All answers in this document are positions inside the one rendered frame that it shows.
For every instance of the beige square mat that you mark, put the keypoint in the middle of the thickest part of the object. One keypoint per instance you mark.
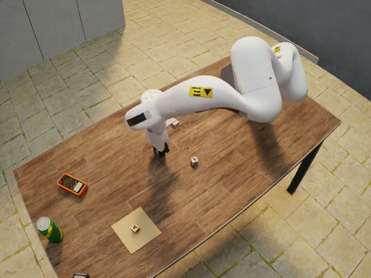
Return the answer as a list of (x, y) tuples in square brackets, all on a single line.
[(148, 230)]

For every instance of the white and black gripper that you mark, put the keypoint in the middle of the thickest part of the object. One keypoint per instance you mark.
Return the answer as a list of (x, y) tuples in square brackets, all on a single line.
[(159, 141)]

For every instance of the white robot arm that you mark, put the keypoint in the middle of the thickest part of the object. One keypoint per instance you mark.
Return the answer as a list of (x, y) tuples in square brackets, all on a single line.
[(260, 101)]

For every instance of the green and yellow drink can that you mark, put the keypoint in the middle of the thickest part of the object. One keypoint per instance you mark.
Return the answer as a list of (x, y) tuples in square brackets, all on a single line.
[(49, 229)]

